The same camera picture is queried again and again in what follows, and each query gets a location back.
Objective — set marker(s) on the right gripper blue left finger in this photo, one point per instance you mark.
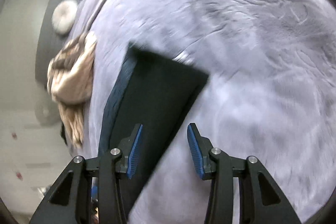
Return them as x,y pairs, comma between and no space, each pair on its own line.
129,148

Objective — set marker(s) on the lavender embossed bedspread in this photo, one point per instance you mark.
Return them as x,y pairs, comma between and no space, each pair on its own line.
271,92

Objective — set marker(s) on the beige striped garment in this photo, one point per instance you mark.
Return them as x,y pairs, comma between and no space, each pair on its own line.
70,83

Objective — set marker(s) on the dark navy pants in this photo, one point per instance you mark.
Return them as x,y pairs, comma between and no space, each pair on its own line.
156,92

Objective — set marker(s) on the white round fan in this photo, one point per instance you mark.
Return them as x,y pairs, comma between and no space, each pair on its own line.
64,16

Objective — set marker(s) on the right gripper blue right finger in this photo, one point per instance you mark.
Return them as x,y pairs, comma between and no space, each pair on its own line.
200,147

